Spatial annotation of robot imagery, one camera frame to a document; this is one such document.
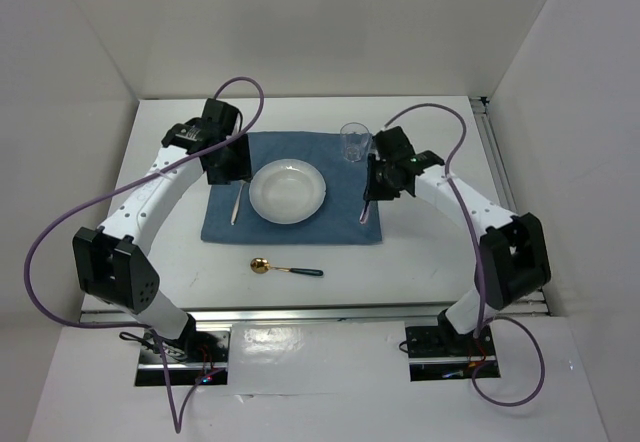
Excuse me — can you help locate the silver fork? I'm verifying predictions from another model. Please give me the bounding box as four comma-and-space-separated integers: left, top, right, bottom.
230, 180, 247, 226

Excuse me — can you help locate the clear plastic cup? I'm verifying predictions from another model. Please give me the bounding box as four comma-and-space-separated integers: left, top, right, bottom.
340, 122, 371, 162

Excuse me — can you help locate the silver table knife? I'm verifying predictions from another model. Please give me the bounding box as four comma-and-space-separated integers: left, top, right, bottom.
359, 201, 370, 225

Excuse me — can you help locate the clear glass plate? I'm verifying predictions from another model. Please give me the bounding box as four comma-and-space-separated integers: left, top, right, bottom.
249, 159, 327, 225

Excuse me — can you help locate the blue cloth napkin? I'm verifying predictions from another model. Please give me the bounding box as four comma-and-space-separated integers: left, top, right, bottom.
201, 131, 382, 245

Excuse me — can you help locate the gold spoon with dark handle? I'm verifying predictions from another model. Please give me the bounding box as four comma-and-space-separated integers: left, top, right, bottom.
250, 258, 324, 277

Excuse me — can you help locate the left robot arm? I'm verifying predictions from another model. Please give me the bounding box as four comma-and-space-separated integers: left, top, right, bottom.
72, 119, 252, 361

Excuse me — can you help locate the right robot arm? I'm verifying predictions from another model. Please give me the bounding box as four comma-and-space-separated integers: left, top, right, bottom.
363, 127, 551, 354

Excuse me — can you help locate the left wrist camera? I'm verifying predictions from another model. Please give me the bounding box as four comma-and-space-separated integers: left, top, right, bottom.
201, 98, 240, 135

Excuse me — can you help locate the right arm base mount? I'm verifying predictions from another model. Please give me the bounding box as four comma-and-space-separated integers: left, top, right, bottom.
398, 326, 500, 382

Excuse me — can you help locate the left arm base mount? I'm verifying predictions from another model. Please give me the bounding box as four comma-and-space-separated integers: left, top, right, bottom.
128, 328, 231, 387

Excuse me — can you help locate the aluminium rail frame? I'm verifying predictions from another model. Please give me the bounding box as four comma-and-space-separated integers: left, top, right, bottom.
469, 95, 551, 317

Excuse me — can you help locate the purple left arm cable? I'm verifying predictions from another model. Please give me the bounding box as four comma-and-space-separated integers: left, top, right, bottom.
23, 76, 265, 434

